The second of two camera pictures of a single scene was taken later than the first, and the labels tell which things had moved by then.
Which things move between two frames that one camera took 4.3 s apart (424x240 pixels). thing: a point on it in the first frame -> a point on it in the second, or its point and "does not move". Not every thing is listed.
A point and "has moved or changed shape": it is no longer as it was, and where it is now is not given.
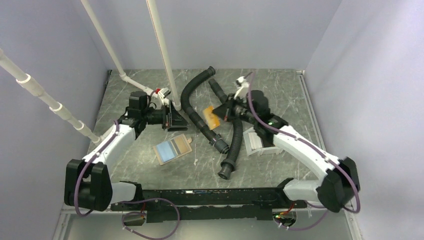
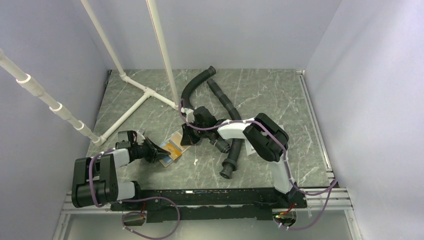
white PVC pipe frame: x=35 y=89 does not move
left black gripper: x=177 y=122 -> x=155 y=151
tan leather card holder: x=172 y=148 does not move
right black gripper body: x=236 y=109 -> x=194 y=135
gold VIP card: x=213 y=121 has moved or changed shape
